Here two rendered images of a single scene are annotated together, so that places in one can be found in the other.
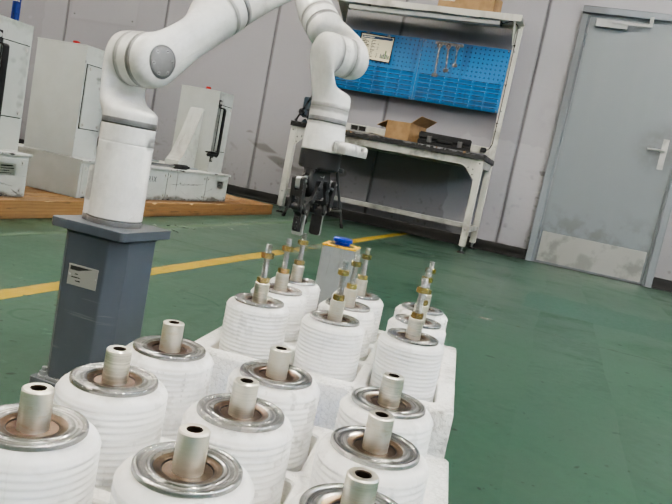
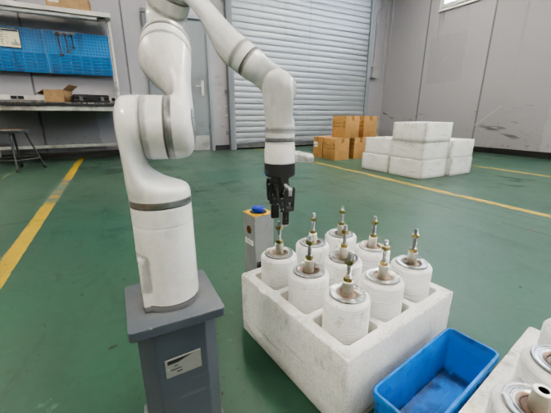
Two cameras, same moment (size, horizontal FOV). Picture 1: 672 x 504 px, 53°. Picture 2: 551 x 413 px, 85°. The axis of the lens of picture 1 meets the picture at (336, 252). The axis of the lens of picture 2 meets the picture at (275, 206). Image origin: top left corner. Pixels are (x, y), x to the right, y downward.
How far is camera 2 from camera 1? 94 cm
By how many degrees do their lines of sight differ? 45
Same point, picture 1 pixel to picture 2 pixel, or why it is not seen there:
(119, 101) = (159, 183)
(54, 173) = not seen: outside the picture
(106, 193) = (179, 279)
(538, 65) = (125, 44)
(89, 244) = (183, 333)
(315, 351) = (394, 303)
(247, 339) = (365, 324)
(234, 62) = not seen: outside the picture
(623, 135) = not seen: hidden behind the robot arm
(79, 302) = (187, 383)
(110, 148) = (170, 236)
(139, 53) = (185, 126)
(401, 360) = (426, 279)
